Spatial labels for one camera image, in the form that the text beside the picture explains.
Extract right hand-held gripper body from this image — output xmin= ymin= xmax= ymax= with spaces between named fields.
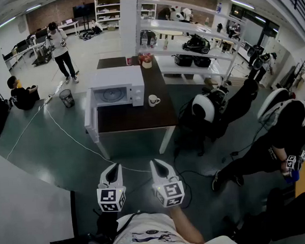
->
xmin=151 ymin=176 xmax=186 ymax=209

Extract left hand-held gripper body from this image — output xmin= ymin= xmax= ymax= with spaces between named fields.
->
xmin=96 ymin=180 xmax=128 ymax=213

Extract white ceramic mug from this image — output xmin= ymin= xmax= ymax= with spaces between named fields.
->
xmin=148 ymin=94 xmax=161 ymax=107

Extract white microwave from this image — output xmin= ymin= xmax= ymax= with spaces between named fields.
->
xmin=81 ymin=67 xmax=148 ymax=144

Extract person's right forearm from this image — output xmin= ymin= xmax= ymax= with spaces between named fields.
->
xmin=168 ymin=204 xmax=207 ymax=244

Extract person's left forearm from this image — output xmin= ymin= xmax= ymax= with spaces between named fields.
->
xmin=95 ymin=210 xmax=120 ymax=241

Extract person's white shirt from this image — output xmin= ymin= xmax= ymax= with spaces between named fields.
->
xmin=101 ymin=207 xmax=242 ymax=244

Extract dark wooden table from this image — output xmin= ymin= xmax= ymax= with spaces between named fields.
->
xmin=93 ymin=53 xmax=181 ymax=160

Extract white and black backpack rig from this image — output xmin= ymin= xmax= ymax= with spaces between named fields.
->
xmin=190 ymin=87 xmax=231 ymax=124

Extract white desk panel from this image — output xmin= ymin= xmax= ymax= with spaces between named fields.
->
xmin=0 ymin=145 xmax=75 ymax=244

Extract black mesh waste bin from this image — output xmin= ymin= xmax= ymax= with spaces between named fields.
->
xmin=59 ymin=89 xmax=75 ymax=109

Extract red flowers in white pot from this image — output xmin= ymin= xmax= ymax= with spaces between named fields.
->
xmin=137 ymin=52 xmax=155 ymax=69

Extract clear water bottle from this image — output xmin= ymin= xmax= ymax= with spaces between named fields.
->
xmin=140 ymin=31 xmax=149 ymax=50

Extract round wooden table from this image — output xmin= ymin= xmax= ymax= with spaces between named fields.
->
xmin=152 ymin=28 xmax=184 ymax=41

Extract white shelving rack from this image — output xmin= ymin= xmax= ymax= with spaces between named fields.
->
xmin=133 ymin=0 xmax=251 ymax=92

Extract white background desk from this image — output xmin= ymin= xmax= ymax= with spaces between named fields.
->
xmin=58 ymin=19 xmax=80 ymax=37

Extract white background shelf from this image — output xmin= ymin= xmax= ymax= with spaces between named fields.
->
xmin=94 ymin=0 xmax=122 ymax=27

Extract white floor cable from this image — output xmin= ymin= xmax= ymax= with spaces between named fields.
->
xmin=3 ymin=102 xmax=51 ymax=161
xmin=44 ymin=100 xmax=151 ymax=178

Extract black floor cable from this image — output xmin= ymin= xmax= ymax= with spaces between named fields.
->
xmin=220 ymin=128 xmax=270 ymax=164

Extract black headset gear with cables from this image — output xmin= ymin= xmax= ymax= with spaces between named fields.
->
xmin=181 ymin=33 xmax=212 ymax=56

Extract black wall screen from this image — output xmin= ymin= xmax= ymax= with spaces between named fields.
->
xmin=72 ymin=2 xmax=96 ymax=19

